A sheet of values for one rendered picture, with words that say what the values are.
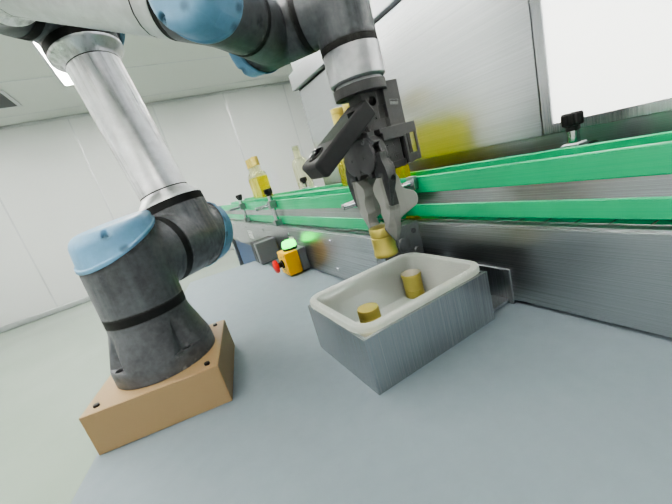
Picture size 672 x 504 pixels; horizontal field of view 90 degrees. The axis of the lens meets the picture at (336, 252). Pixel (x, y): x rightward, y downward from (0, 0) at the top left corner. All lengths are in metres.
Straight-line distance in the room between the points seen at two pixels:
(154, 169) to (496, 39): 0.63
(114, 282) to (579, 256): 0.60
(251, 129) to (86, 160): 2.67
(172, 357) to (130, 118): 0.39
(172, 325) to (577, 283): 0.56
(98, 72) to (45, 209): 5.97
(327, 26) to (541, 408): 0.48
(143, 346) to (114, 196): 6.00
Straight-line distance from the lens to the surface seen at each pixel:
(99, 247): 0.54
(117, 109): 0.69
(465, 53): 0.79
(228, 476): 0.45
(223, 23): 0.41
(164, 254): 0.56
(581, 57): 0.68
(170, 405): 0.56
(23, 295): 6.85
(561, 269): 0.54
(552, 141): 0.74
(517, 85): 0.72
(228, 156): 6.67
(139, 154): 0.67
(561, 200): 0.53
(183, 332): 0.56
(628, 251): 0.49
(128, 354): 0.57
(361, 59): 0.47
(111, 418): 0.58
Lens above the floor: 1.03
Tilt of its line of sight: 15 degrees down
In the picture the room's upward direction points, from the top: 16 degrees counter-clockwise
